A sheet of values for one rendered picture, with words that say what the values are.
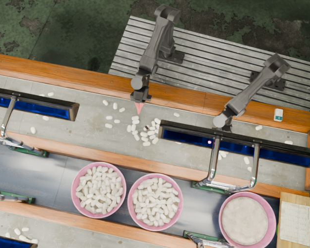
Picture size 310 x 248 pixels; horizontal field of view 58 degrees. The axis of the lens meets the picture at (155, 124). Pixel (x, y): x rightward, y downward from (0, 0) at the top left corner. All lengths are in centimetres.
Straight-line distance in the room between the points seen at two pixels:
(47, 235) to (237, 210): 92
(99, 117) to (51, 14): 157
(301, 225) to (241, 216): 27
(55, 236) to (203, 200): 74
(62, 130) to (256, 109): 102
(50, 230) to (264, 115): 121
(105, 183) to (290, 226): 89
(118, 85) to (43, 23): 147
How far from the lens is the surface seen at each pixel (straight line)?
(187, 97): 151
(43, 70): 168
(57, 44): 269
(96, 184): 145
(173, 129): 109
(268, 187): 150
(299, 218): 153
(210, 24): 270
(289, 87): 181
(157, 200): 141
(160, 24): 131
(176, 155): 144
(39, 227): 152
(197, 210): 150
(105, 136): 148
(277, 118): 157
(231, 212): 147
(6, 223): 159
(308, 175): 153
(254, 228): 151
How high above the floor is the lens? 216
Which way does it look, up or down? 74 degrees down
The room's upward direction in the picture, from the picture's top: 1 degrees counter-clockwise
